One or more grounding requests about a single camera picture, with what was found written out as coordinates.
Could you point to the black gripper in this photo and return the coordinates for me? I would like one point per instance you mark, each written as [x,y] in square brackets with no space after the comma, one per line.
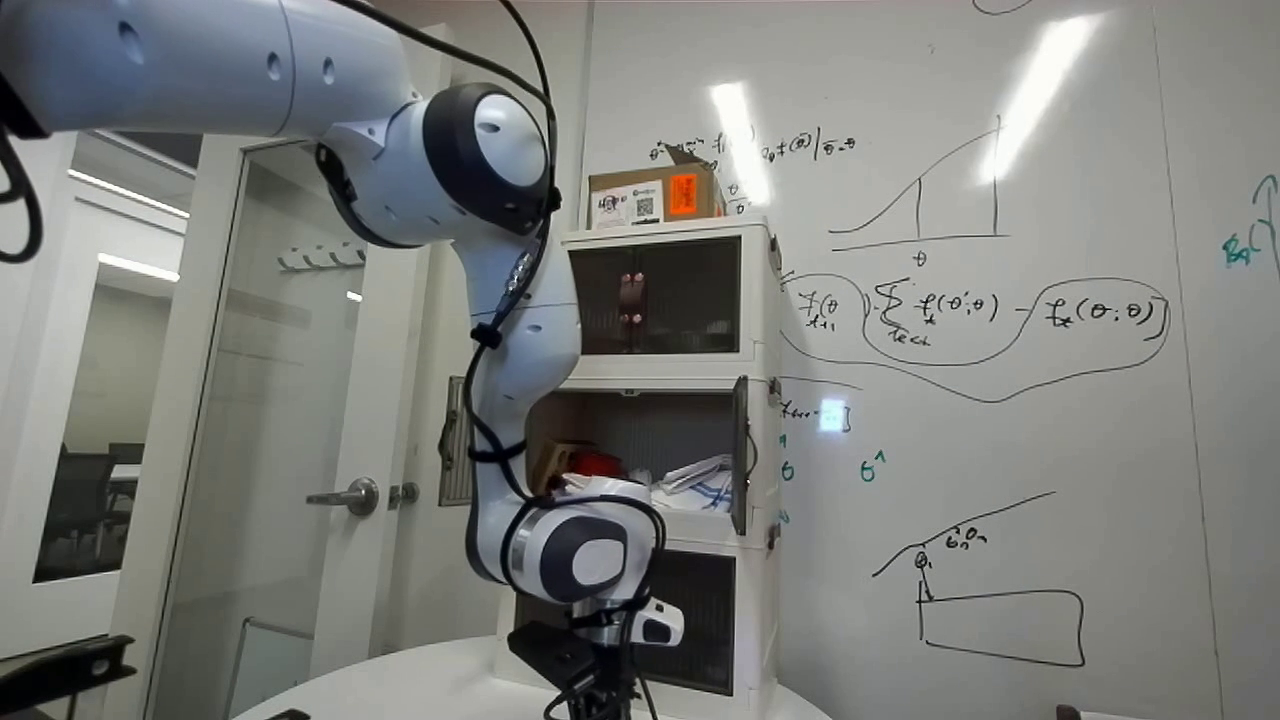
[595,674]

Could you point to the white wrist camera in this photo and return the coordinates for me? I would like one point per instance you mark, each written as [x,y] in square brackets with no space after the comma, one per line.
[659,624]

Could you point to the dark red shelf item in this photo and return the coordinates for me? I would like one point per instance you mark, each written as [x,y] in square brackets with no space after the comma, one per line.
[635,300]

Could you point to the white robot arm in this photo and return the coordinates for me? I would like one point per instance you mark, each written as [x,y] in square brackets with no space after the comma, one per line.
[200,62]

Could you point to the white towel with blue stripes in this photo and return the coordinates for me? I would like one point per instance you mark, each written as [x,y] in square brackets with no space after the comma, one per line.
[696,482]

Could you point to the cardboard box with labels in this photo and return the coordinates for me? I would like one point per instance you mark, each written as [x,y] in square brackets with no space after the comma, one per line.
[652,198]

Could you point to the wall coat hooks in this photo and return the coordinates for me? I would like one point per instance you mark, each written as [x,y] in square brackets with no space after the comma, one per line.
[322,256]

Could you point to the red plastic object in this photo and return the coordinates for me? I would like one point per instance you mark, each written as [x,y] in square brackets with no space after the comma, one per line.
[598,466]

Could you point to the whiteboard with drawings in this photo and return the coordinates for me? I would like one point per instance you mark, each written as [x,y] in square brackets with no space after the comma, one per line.
[1000,400]

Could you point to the white shelf cabinet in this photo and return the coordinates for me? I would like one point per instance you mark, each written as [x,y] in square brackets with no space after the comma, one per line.
[664,368]

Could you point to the white door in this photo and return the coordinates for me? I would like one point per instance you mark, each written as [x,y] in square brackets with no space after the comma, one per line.
[266,443]

